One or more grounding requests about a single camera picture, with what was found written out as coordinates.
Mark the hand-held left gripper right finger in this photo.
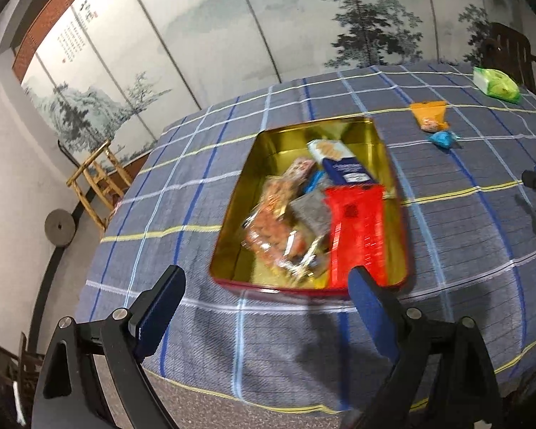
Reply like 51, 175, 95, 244
339, 266, 503, 429

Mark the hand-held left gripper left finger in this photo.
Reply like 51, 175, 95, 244
31, 265, 187, 429

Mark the red snack packet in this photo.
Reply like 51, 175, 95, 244
324, 184, 391, 289

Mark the grey snack packet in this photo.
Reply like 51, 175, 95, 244
290, 190, 333, 237

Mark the clear snack packet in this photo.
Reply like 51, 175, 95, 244
242, 208, 327, 278
261, 156, 318, 215

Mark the blue snack packet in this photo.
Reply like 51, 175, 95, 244
304, 170, 329, 194

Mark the blue soda cracker packet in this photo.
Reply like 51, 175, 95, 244
307, 138, 380, 186

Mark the red and gold tin box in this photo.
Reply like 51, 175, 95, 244
208, 116, 408, 301

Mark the blue plaid tablecloth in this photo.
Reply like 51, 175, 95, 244
74, 60, 536, 414

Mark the green snack bag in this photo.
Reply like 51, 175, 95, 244
472, 66, 522, 104

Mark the teal candy packet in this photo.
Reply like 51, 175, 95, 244
428, 130, 461, 149

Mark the orange snack packet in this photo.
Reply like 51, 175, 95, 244
410, 101, 450, 132

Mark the round stone millstone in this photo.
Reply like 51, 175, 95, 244
44, 208, 74, 247

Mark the bamboo stool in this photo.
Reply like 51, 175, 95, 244
66, 139, 132, 233

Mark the landscape painted folding screen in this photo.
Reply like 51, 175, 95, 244
11, 0, 536, 166

